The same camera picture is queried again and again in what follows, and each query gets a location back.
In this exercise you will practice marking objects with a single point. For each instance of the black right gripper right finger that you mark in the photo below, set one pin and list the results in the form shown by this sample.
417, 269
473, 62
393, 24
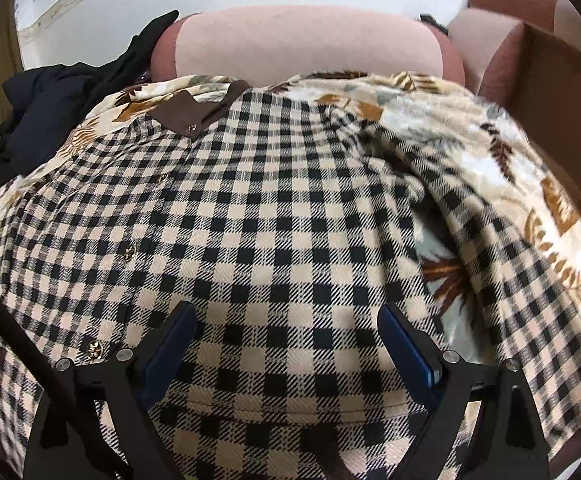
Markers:
507, 441

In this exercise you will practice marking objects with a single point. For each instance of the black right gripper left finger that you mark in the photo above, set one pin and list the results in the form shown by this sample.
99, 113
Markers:
104, 431

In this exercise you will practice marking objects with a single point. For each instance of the black cream checked shirt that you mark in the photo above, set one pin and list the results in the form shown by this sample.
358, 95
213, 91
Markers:
250, 269

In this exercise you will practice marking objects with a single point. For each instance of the dark navy clothing pile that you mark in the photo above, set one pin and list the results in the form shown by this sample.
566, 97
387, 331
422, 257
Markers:
50, 101

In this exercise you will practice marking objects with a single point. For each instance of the leaf pattern plush blanket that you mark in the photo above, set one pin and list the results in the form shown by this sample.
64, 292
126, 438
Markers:
520, 169

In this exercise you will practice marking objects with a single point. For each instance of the brown cardboard box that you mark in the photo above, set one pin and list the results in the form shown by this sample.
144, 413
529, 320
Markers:
547, 98

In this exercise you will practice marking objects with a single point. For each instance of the brown pink sofa cushion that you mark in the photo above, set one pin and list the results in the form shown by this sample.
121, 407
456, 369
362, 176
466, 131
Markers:
489, 36

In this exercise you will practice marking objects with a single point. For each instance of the small black object behind pillow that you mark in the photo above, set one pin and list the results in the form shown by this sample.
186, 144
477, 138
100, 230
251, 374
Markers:
432, 22

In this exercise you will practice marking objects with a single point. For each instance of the pink bolster pillow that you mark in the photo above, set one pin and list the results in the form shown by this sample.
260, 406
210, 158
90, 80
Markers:
269, 44

